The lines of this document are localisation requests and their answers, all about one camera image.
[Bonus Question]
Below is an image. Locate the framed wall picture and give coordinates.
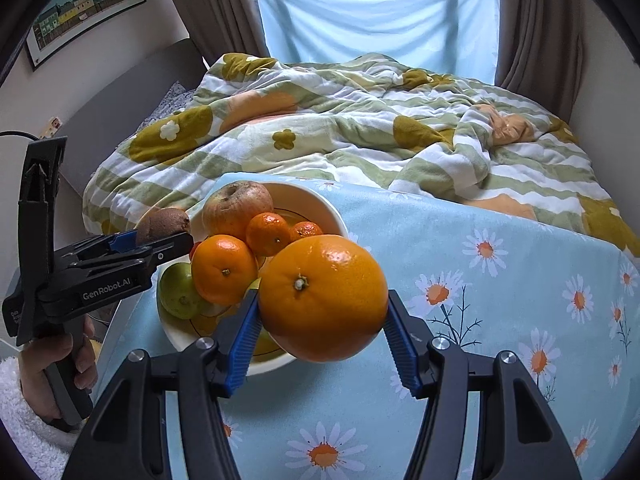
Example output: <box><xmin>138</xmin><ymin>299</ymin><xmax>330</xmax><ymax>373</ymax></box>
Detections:
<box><xmin>24</xmin><ymin>0</ymin><xmax>147</xmax><ymax>72</ymax></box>

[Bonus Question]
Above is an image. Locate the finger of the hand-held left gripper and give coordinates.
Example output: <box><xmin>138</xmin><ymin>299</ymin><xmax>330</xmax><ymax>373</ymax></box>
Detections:
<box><xmin>65</xmin><ymin>232</ymin><xmax>195</xmax><ymax>286</ymax></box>
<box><xmin>52</xmin><ymin>228</ymin><xmax>142</xmax><ymax>267</ymax></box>

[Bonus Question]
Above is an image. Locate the small mandarin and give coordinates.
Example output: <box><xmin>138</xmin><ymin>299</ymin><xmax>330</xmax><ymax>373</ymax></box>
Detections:
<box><xmin>289</xmin><ymin>220</ymin><xmax>325</xmax><ymax>242</ymax></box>
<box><xmin>244</xmin><ymin>212</ymin><xmax>293</xmax><ymax>257</ymax></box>

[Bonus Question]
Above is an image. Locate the large green apple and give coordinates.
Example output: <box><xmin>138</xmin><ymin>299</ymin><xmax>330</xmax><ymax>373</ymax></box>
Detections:
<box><xmin>158</xmin><ymin>262</ymin><xmax>214</xmax><ymax>320</ymax></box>

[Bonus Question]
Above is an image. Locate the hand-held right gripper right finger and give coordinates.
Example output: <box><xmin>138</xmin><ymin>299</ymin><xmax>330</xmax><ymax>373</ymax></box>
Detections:
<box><xmin>383</xmin><ymin>288</ymin><xmax>584</xmax><ymax>480</ymax></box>

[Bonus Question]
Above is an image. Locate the brown kiwi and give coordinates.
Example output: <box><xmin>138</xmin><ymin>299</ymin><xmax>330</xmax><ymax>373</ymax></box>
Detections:
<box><xmin>135</xmin><ymin>207</ymin><xmax>192</xmax><ymax>246</ymax></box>

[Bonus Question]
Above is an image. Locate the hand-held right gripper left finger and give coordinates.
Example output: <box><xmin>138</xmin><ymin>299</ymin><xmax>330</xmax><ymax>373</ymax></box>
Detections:
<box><xmin>60</xmin><ymin>287</ymin><xmax>262</xmax><ymax>480</ymax></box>

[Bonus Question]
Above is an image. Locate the white bowl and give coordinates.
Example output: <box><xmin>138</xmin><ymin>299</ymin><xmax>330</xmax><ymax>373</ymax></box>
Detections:
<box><xmin>157</xmin><ymin>181</ymin><xmax>350</xmax><ymax>377</ymax></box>

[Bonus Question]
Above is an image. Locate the large orange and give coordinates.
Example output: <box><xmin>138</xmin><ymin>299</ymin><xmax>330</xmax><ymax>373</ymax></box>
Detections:
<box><xmin>257</xmin><ymin>234</ymin><xmax>390</xmax><ymax>364</ymax></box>

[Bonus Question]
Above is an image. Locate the brown curtain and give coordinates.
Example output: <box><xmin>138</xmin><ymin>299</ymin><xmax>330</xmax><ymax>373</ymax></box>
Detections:
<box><xmin>492</xmin><ymin>0</ymin><xmax>587</xmax><ymax>122</ymax></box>
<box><xmin>187</xmin><ymin>0</ymin><xmax>271</xmax><ymax>69</ymax></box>

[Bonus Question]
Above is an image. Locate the sheer blue window curtain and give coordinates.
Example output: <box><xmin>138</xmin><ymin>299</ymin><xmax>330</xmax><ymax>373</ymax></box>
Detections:
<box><xmin>249</xmin><ymin>0</ymin><xmax>501</xmax><ymax>87</ymax></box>

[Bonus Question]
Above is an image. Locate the yellow red apple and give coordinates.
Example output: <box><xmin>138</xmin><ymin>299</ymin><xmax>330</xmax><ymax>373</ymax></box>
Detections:
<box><xmin>201</xmin><ymin>180</ymin><xmax>275</xmax><ymax>240</ymax></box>

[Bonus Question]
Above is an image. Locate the person's left forearm white sleeve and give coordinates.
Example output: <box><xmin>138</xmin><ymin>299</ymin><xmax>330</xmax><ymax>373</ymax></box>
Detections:
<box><xmin>0</xmin><ymin>355</ymin><xmax>77</xmax><ymax>480</ymax></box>

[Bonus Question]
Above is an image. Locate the medium orange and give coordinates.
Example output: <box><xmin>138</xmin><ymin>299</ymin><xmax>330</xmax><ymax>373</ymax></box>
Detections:
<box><xmin>191</xmin><ymin>234</ymin><xmax>260</xmax><ymax>307</ymax></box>

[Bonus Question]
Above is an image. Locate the green striped flower blanket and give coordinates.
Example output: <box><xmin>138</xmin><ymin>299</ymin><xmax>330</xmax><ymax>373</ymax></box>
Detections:
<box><xmin>82</xmin><ymin>52</ymin><xmax>640</xmax><ymax>262</ymax></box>

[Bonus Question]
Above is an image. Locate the daisy print blue tablecloth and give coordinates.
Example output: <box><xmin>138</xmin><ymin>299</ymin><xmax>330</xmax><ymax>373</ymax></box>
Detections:
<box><xmin>95</xmin><ymin>172</ymin><xmax>640</xmax><ymax>480</ymax></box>

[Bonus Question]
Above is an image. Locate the person's left hand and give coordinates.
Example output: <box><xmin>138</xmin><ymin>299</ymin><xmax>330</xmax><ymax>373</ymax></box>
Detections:
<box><xmin>19</xmin><ymin>318</ymin><xmax>99</xmax><ymax>422</ymax></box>

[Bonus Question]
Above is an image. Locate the grey patterned pillow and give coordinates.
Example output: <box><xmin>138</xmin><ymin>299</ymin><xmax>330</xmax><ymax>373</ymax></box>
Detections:
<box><xmin>134</xmin><ymin>81</ymin><xmax>197</xmax><ymax>137</ymax></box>

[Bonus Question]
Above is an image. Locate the grey bed headboard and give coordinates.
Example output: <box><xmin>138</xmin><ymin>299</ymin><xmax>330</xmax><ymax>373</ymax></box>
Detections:
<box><xmin>64</xmin><ymin>37</ymin><xmax>207</xmax><ymax>202</ymax></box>

